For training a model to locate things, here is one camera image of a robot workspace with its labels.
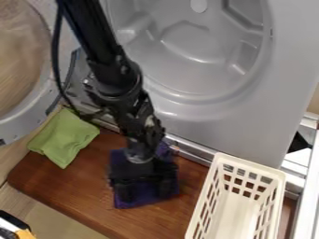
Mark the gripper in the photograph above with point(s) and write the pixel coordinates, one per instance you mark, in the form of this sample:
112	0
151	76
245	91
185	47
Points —
141	172

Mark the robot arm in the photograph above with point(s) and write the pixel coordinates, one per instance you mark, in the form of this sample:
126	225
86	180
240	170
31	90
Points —
109	59

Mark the purple cloth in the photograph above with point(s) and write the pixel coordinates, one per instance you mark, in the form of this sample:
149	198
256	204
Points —
145	196

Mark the white plastic basket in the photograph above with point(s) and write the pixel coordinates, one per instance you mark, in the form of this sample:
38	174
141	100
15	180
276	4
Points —
239	202

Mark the green cloth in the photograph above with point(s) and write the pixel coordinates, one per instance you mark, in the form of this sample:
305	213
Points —
62	137

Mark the washing machine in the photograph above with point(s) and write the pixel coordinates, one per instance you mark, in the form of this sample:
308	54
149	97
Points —
232	68

